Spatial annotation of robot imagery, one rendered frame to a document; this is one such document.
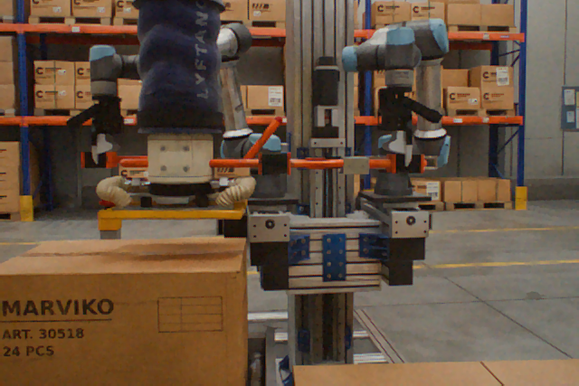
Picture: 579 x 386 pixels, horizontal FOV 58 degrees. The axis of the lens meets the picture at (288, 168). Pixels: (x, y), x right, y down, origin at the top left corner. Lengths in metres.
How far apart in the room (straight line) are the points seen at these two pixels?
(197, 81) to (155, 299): 0.53
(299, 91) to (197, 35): 0.83
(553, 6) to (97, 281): 11.32
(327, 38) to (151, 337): 1.35
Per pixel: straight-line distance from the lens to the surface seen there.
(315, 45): 2.15
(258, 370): 1.72
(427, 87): 1.93
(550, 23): 11.96
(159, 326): 1.31
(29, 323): 1.40
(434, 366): 1.80
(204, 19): 1.38
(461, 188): 9.47
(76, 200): 10.21
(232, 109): 2.01
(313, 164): 1.38
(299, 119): 2.11
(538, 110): 11.65
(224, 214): 1.28
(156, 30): 1.37
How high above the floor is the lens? 1.26
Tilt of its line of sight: 3 degrees down
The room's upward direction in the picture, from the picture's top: straight up
